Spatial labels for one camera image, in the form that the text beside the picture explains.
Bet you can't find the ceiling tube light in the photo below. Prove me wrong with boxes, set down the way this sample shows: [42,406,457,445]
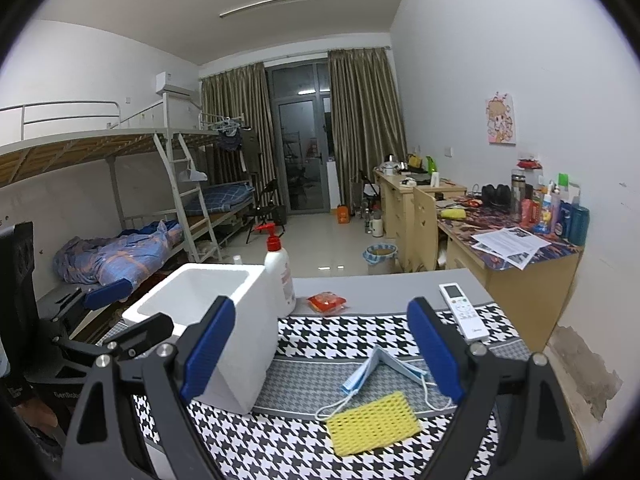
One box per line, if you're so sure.
[219,0,311,18]

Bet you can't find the yellow foam net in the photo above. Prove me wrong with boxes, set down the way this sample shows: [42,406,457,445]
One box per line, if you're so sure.
[326,391,422,457]

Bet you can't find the glass balcony door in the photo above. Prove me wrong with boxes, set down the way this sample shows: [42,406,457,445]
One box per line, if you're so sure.
[265,60,333,216]

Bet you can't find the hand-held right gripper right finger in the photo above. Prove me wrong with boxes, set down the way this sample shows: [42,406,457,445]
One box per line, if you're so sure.
[406,296,583,480]

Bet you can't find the dark hanging clothes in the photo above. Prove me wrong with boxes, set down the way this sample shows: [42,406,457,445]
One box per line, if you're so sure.
[215,122,261,176]

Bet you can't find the cartoon wall poster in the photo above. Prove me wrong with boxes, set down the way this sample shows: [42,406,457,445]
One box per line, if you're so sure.
[485,91,517,145]

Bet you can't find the blue orange quilt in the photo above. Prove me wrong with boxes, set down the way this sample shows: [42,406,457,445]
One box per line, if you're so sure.
[52,219,185,286]

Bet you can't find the cluster of toiletry bottles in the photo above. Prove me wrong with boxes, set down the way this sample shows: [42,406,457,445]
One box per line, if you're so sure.
[510,159,591,247]

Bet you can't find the brown curtain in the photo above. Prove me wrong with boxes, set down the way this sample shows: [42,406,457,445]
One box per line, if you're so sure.
[200,61,273,211]
[327,47,408,211]

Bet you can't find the blue face mask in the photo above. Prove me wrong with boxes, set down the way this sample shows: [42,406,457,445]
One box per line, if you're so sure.
[315,347,453,421]

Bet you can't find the wooden chair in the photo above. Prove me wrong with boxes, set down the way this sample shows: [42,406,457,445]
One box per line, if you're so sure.
[410,187,441,273]

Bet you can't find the orange snack packet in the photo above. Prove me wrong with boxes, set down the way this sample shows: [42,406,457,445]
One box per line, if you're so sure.
[306,291,348,315]

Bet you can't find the plain wooden desk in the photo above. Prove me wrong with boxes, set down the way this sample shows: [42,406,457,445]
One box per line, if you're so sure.
[374,167,468,271]

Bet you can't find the black folding chair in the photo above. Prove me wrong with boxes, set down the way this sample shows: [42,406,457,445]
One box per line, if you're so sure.
[245,179,288,243]

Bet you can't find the white red pump bottle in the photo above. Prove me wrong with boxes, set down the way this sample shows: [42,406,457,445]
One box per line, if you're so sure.
[254,222,297,318]

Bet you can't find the blue checked mattress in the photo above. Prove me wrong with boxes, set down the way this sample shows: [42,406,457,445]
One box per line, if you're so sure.
[182,182,256,213]

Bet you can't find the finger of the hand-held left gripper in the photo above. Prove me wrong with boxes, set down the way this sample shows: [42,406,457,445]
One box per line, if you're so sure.
[37,277,133,333]
[50,312,175,366]

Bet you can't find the white metal bunk bed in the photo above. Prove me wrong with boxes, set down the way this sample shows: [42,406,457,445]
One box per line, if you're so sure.
[0,101,258,281]

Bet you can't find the white remote control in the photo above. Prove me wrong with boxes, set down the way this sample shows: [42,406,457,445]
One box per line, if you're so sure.
[439,282,490,345]

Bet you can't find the white foam box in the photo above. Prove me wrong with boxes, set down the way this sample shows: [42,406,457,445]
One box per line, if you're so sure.
[121,262,281,416]

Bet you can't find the bin with blue liner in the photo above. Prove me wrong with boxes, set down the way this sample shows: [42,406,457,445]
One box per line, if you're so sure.
[362,242,398,276]

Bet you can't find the white air conditioner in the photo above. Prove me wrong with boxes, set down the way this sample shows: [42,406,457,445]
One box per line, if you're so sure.
[155,72,193,96]

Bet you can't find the printed paper sheets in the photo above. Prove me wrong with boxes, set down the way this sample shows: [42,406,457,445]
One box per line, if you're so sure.
[471,227,552,267]

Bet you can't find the black headphones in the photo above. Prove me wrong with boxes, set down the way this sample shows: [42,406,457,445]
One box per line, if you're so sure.
[481,184,512,206]

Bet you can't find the person's left hand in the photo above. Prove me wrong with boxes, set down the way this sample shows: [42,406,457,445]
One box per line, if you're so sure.
[10,399,68,461]

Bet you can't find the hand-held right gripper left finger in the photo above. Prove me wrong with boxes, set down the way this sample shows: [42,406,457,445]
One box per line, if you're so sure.
[60,296,237,480]

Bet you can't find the houndstooth blanket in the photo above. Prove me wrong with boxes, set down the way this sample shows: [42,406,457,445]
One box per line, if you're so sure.
[95,302,531,480]

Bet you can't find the wooden desk with printed mat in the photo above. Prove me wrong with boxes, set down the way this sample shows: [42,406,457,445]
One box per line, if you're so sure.
[437,200,586,356]

